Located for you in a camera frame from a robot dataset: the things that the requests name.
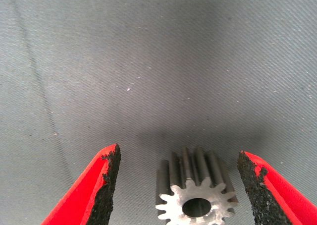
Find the dark grey table cloth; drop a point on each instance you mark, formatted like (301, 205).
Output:
(158, 61)

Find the small steel planetary gear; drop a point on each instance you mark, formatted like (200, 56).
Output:
(198, 175)

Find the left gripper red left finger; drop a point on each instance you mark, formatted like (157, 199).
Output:
(81, 197)

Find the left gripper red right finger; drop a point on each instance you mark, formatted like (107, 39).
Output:
(277, 197)

